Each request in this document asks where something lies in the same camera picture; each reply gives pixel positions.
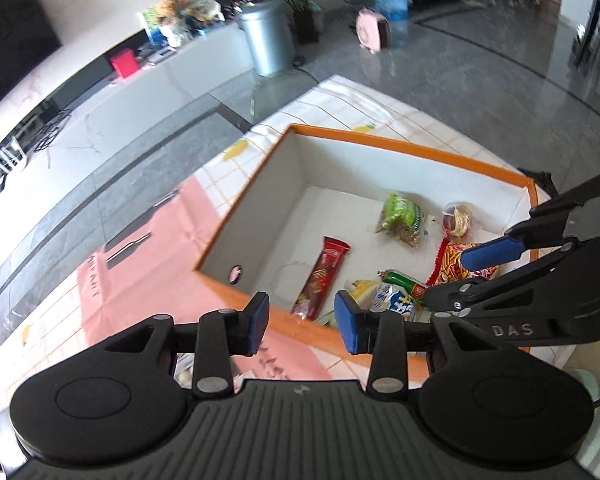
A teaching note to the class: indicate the white television cabinet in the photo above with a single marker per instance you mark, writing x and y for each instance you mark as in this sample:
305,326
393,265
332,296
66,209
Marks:
145,110

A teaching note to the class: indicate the orange cardboard box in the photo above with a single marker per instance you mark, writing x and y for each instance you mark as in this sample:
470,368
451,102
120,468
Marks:
330,200

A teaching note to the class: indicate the pink space heater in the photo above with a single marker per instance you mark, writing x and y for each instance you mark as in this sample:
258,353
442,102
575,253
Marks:
372,30

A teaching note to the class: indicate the green sausage packet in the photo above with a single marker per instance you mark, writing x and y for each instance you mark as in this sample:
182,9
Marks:
402,280

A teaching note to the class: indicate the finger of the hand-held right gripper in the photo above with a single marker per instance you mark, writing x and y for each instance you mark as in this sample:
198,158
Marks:
490,252
445,297

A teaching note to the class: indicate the plush bear bouquet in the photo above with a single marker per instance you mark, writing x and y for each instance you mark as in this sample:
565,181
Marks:
172,20

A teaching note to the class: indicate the white router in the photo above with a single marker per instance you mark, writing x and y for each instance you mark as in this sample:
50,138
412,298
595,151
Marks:
9,157

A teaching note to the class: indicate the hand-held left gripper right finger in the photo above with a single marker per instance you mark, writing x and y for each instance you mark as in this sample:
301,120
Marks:
350,322

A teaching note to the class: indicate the potted plant in black pot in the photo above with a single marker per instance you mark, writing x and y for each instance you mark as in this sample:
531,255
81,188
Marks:
307,25

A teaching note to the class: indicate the dark red wafer bar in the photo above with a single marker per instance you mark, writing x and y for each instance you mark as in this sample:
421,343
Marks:
322,272

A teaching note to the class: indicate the light green nut packet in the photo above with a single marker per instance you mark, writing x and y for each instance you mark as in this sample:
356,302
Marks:
400,215

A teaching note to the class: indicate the black flat television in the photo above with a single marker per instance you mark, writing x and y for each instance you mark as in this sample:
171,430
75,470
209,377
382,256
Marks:
10,35

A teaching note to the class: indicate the red box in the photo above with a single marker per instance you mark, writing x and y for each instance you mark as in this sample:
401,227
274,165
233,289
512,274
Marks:
125,64

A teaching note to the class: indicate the yellow white chip bag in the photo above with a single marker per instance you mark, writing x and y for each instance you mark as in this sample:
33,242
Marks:
385,297

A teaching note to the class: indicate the clear round cookie packet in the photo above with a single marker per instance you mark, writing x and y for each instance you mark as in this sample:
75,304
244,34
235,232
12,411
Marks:
457,220

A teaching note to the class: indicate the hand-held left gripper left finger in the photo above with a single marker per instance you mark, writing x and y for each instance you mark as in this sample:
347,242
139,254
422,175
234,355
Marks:
257,322

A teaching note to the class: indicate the pink table runner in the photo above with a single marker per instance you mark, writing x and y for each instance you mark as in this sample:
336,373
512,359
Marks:
145,270

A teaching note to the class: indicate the red yellow snack stick bag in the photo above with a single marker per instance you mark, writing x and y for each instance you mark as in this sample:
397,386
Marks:
447,260

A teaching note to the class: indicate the grey metal trash can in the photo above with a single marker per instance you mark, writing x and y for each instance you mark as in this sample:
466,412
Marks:
267,40

